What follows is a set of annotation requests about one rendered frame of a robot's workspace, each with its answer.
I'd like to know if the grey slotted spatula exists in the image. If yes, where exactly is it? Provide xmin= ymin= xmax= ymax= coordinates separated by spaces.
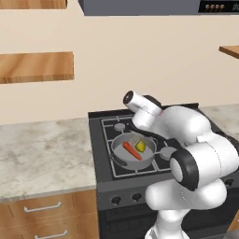
xmin=128 ymin=121 xmax=146 ymax=147

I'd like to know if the grey range hood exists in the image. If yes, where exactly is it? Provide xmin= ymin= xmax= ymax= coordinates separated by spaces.
xmin=77 ymin=0 xmax=239 ymax=17

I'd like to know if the white drawer handle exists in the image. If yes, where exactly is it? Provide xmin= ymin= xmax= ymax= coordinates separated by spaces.
xmin=23 ymin=201 xmax=63 ymax=214
xmin=34 ymin=230 xmax=69 ymax=239

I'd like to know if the wooden drawer front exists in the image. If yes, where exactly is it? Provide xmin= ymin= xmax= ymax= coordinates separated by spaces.
xmin=0 ymin=212 xmax=100 ymax=239
xmin=0 ymin=189 xmax=98 ymax=223

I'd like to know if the black stove with hob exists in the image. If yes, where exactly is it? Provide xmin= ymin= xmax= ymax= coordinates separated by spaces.
xmin=87 ymin=102 xmax=239 ymax=239

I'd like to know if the black stove knob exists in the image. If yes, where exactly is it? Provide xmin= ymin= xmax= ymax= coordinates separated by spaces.
xmin=111 ymin=195 xmax=122 ymax=206
xmin=224 ymin=178 xmax=235 ymax=189
xmin=131 ymin=192 xmax=143 ymax=203

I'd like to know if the orange carrot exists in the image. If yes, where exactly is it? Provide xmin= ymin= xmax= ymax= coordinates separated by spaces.
xmin=121 ymin=141 xmax=144 ymax=162

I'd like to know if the grey cooking pot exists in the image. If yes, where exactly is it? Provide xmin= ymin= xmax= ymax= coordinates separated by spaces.
xmin=107 ymin=132 xmax=160 ymax=172

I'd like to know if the black oven door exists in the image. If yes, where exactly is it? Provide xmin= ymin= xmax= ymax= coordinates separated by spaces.
xmin=98 ymin=204 xmax=239 ymax=239

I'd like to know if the yellow lemon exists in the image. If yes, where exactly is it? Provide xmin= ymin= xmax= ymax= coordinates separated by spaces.
xmin=135 ymin=139 xmax=148 ymax=154

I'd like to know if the wooden cupboard front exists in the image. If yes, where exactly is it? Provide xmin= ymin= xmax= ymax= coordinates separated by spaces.
xmin=226 ymin=210 xmax=239 ymax=233

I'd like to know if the thick wooden wall shelf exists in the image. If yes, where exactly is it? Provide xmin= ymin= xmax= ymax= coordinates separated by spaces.
xmin=0 ymin=50 xmax=76 ymax=85

